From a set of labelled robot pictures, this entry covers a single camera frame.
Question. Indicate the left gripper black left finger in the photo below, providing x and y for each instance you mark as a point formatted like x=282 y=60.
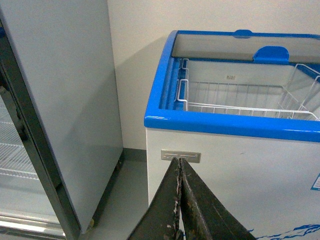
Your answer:
x=161 y=221

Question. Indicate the energy label sticker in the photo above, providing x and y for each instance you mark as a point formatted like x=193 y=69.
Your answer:
x=316 y=184

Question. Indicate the white chest freezer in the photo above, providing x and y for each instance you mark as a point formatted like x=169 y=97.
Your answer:
x=260 y=168

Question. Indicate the upright glass-door fridge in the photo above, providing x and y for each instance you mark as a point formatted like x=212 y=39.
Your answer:
x=58 y=99

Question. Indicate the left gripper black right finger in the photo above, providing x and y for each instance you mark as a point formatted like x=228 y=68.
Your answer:
x=204 y=216

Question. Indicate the silver brand badge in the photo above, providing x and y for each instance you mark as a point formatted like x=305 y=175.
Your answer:
x=189 y=156

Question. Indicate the white wire freezer basket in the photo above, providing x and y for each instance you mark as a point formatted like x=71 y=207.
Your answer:
x=231 y=88

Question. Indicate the glass sliding freezer lid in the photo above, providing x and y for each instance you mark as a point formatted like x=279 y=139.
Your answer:
x=245 y=45

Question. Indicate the wire fridge shelf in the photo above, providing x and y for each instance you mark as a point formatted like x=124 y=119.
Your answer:
x=15 y=162

